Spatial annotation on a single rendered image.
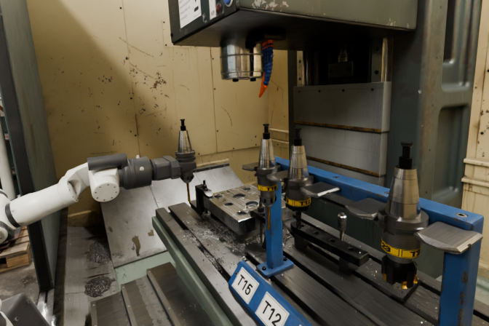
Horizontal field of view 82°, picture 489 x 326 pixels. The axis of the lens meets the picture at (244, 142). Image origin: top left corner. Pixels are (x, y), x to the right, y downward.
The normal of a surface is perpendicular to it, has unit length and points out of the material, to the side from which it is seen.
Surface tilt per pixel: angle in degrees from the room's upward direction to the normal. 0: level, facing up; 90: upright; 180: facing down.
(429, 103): 90
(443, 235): 0
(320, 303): 0
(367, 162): 88
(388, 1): 90
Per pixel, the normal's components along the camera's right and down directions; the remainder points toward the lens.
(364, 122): -0.86, 0.11
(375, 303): -0.04, -0.98
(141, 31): 0.52, 0.13
